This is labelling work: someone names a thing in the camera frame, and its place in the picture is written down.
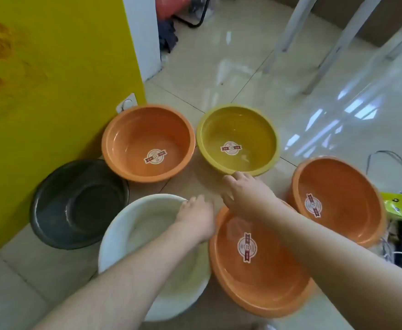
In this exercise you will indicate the person's left hand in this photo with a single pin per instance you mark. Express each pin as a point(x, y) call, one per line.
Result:
point(198, 219)

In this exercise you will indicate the person's right hand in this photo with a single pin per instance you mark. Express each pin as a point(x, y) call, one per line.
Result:
point(250, 199)

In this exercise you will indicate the person's left fingers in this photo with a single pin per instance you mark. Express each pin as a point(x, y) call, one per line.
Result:
point(193, 202)

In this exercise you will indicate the person's right thumb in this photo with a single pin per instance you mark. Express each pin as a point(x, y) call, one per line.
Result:
point(226, 199)

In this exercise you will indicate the white plastic basin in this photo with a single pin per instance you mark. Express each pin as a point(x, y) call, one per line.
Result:
point(142, 233)

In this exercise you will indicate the person's left forearm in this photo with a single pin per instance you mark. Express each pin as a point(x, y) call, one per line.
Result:
point(128, 285)

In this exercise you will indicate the person's right forearm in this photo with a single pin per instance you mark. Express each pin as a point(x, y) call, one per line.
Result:
point(341, 268)

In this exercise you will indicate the yellow plastic basin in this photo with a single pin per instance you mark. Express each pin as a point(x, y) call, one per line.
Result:
point(242, 133)

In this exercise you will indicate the orange plastic basin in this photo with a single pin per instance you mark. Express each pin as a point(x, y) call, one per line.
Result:
point(256, 281)
point(341, 188)
point(142, 137)

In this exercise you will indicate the dark grey plastic basin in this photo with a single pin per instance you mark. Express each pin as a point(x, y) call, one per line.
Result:
point(73, 206)

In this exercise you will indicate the dark blue cloth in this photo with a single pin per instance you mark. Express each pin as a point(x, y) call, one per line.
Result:
point(168, 36)

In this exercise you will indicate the yellow-green packet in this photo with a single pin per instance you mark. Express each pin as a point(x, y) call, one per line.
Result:
point(398, 206)

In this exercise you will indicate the yellow flower-print panel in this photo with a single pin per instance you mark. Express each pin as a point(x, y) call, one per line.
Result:
point(56, 82)

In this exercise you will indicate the red round object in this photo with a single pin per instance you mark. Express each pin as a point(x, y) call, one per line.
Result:
point(170, 6)

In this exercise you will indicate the white plastic chair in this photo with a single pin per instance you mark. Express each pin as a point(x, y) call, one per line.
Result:
point(341, 34)

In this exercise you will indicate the black metal frame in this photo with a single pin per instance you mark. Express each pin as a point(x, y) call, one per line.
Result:
point(201, 17)

